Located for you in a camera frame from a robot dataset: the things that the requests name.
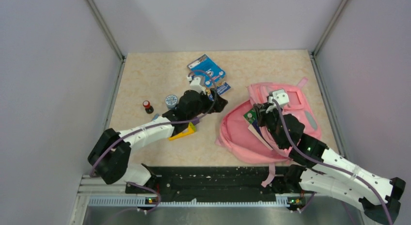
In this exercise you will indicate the red black stamp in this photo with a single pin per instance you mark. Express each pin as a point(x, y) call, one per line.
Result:
point(148, 107)

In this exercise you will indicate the green cover book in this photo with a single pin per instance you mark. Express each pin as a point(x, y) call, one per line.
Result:
point(250, 116)

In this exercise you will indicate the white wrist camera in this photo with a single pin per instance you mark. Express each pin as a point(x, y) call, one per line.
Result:
point(195, 83)
point(280, 96)

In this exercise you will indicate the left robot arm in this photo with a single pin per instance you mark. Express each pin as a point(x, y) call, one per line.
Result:
point(110, 156)

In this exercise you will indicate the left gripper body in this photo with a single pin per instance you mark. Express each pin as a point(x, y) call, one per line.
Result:
point(215, 106)

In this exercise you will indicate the metal frame rail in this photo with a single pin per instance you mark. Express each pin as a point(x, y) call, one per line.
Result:
point(314, 58)
point(104, 27)

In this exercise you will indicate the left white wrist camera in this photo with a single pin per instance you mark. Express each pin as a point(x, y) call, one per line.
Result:
point(195, 83)

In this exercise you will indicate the metal frame rail right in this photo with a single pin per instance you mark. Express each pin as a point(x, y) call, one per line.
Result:
point(314, 58)

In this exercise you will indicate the blue treehouse book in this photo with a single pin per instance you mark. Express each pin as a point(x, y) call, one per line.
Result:
point(205, 68)

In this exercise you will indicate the purple cube block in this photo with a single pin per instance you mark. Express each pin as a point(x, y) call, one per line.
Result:
point(195, 121)

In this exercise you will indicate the metal frame rail left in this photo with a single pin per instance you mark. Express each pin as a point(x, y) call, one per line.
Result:
point(104, 27)

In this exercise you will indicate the pink backpack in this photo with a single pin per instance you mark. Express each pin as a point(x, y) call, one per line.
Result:
point(235, 136)

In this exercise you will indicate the blue correction tape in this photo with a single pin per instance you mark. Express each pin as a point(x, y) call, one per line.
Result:
point(155, 117)

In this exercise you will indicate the black base bar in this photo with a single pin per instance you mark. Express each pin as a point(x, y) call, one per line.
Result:
point(222, 184)

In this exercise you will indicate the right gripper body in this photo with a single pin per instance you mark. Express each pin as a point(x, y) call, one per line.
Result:
point(270, 119)

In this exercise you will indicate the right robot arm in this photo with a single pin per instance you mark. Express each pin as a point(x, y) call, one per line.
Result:
point(320, 169)

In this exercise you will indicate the yellow triangle ruler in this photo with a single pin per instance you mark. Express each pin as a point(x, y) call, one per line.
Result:
point(180, 135)

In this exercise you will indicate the green strip block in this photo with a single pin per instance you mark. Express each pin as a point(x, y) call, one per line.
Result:
point(191, 127)

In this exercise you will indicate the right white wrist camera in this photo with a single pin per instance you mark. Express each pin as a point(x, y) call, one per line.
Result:
point(280, 96)

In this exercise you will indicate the blue round jar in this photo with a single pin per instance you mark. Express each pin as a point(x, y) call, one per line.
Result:
point(171, 101)

